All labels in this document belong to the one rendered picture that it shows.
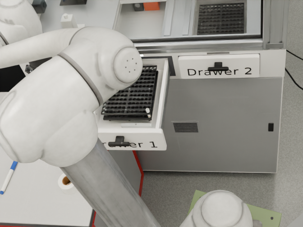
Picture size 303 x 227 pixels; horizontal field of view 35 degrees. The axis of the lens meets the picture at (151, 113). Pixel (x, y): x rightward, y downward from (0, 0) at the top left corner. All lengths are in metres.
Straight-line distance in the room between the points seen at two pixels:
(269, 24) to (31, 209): 1.03
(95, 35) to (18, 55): 0.34
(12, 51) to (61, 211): 0.68
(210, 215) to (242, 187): 1.25
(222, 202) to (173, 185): 1.27
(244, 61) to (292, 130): 0.99
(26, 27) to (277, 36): 0.82
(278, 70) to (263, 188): 0.84
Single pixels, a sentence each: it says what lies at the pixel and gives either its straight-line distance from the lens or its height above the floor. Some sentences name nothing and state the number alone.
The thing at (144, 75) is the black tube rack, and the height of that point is 0.90.
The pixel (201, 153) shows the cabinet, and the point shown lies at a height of 0.25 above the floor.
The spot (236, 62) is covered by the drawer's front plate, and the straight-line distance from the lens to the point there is 1.78.
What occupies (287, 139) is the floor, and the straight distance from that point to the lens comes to 2.66.
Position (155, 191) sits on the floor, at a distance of 2.54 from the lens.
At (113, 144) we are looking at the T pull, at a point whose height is 0.91.
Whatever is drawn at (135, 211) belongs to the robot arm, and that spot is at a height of 1.25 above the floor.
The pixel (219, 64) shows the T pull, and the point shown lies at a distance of 1.77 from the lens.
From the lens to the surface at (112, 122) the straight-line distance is 1.77.
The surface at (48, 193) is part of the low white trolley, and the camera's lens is 1.78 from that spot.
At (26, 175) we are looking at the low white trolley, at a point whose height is 0.76.
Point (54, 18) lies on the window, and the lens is 1.79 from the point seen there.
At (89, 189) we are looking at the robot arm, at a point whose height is 1.36.
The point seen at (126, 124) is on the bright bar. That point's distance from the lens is 1.73.
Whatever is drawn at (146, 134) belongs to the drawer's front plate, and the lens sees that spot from 1.61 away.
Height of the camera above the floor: 2.23
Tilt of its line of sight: 52 degrees down
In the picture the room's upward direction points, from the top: 16 degrees counter-clockwise
